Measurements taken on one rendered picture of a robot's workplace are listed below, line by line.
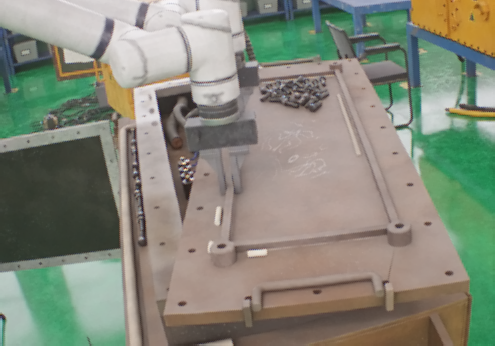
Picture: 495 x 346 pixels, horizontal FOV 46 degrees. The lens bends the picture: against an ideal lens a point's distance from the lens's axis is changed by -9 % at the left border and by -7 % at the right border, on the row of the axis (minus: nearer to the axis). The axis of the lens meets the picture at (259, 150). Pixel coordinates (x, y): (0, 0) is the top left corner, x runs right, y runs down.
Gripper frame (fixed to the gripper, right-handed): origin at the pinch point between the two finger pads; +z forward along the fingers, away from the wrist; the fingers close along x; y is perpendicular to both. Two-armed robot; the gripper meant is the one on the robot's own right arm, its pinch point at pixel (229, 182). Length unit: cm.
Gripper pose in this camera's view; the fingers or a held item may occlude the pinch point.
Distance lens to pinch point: 123.1
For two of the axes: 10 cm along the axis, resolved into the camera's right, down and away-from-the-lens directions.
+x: 9.9, -1.1, -0.5
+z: 1.2, 9.2, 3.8
